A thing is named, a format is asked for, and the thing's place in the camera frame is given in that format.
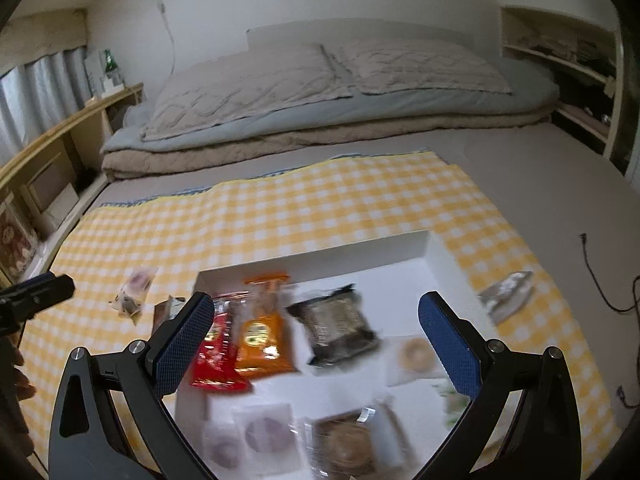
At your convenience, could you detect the orange snack packet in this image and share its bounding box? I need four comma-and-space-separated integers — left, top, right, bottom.
235, 274, 296, 378

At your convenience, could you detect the folded grey beige duvet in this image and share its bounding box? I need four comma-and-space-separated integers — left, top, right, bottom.
100, 57, 561, 181

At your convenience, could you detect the beige wooden frame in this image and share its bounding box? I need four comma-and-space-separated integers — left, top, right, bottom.
22, 152, 82, 231

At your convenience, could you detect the person's left hand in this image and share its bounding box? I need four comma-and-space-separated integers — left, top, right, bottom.
0, 332, 37, 403

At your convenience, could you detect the clear brown pastry packet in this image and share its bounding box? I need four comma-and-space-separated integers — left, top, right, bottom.
300, 400, 416, 480

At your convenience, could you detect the yellow checked mat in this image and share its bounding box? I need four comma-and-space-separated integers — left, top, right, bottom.
20, 150, 613, 480

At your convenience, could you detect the green glass bottle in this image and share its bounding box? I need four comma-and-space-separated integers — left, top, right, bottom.
102, 49, 123, 86

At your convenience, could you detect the large beige quilted pillow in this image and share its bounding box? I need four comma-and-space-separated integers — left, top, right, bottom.
141, 42, 353, 142

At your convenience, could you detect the grey curtain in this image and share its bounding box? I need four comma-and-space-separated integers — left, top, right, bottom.
0, 45, 96, 166

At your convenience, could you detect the white translucent pastry packet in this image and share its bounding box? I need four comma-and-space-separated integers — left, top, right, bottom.
385, 335, 451, 388

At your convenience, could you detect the purple round pastry packet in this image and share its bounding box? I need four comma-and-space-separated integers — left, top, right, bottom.
202, 420, 246, 476
232, 402, 306, 466

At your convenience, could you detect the pink disc snack packet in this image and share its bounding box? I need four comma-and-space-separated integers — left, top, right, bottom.
125, 266, 159, 297

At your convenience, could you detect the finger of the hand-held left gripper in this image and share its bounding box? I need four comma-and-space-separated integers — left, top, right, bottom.
20, 272, 76, 320

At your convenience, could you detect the small beige quilted pillow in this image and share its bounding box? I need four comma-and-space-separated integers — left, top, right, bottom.
332, 37, 513, 97

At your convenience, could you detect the black cable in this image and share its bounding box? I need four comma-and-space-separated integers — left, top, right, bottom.
579, 232, 640, 313

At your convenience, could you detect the red snack packet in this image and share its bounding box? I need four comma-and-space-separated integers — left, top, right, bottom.
189, 296, 251, 391

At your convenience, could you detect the silver white snack packet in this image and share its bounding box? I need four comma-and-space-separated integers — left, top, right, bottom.
477, 270, 535, 323

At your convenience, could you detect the lace patterned picture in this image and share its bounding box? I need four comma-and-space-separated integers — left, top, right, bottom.
0, 202, 42, 281

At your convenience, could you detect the thin wall cable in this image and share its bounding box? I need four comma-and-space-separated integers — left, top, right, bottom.
149, 0, 177, 76

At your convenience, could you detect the tall wooden wall shelf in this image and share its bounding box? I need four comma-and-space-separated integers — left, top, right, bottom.
500, 5, 627, 161

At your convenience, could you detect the white cardboard box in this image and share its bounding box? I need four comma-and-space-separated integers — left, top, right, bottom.
175, 230, 501, 480

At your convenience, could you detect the long wooden shelf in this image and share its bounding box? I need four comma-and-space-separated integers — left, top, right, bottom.
0, 82, 146, 286

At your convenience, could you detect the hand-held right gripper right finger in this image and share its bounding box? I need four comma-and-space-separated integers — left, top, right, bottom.
417, 291, 583, 480

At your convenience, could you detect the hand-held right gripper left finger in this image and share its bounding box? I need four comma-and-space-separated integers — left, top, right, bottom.
48, 292, 216, 480

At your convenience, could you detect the green dotted clear packet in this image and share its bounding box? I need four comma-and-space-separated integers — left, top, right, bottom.
440, 380, 476, 426

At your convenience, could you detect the reddish brown snack packet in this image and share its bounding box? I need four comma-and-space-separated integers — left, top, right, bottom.
152, 295, 188, 333

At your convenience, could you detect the dark brown snack packet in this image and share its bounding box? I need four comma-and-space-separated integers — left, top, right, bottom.
285, 284, 382, 367

